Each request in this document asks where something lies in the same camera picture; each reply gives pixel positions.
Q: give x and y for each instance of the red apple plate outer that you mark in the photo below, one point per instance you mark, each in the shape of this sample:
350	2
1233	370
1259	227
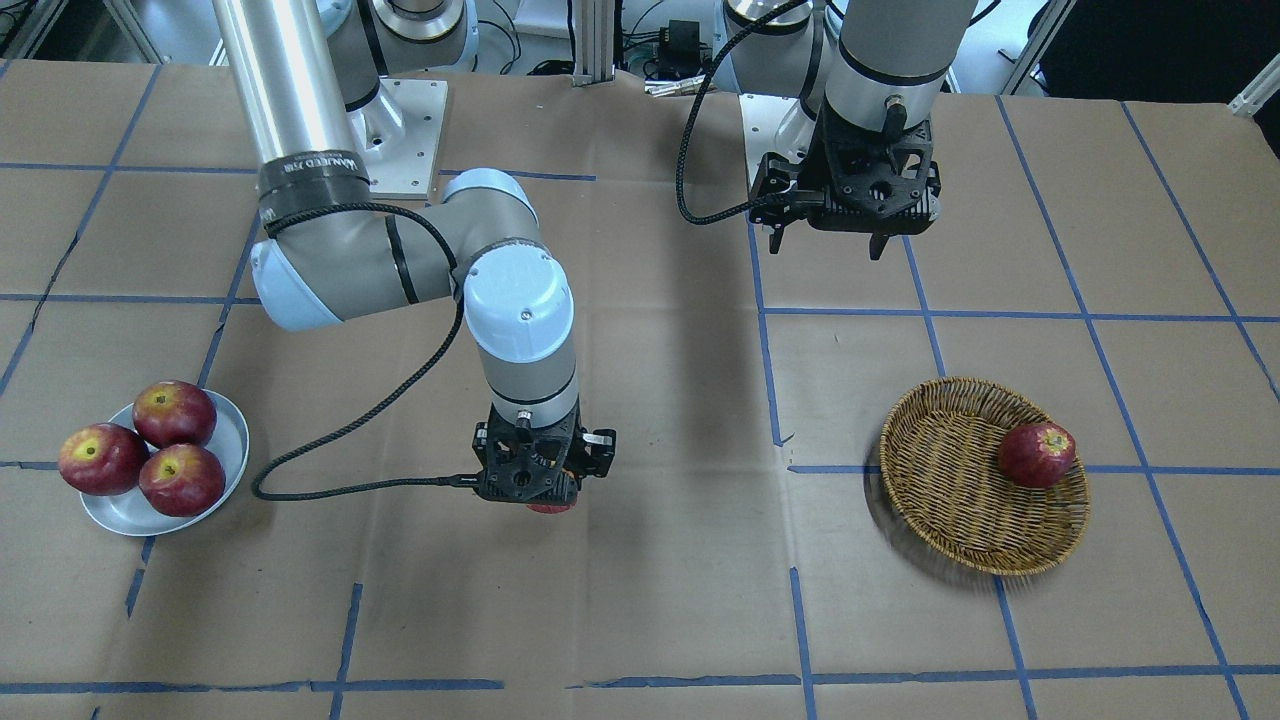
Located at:
103	459

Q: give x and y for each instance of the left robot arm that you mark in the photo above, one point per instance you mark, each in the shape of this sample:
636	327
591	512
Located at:
836	100

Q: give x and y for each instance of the red apple plate back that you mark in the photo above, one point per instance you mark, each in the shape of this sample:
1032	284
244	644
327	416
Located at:
171	413

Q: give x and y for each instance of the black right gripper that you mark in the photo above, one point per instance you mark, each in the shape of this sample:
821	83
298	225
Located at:
598	446

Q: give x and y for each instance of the dark red apple in basket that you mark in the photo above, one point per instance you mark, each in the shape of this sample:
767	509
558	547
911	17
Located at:
1036	455

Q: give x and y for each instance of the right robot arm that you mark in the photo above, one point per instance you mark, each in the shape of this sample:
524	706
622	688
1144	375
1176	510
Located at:
332	254

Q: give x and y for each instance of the black power adapter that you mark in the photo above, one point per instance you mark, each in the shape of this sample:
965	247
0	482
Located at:
680	43

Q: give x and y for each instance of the red apple plate front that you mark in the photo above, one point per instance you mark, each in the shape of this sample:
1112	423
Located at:
183	481

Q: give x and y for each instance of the woven wicker basket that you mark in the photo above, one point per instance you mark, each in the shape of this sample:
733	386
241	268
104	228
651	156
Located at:
938	451

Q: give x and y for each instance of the light blue plate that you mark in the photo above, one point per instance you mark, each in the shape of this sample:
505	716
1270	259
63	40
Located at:
131	514

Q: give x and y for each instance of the red apple plate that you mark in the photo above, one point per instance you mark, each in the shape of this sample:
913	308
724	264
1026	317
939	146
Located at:
103	459
171	413
183	481

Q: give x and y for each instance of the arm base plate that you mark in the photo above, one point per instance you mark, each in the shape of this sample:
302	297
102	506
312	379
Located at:
397	133
804	135

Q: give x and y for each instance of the aluminium profile post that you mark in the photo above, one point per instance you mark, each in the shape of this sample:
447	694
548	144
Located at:
593	27

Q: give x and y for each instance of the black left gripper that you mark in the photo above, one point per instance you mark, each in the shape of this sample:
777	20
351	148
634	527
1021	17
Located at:
772	181

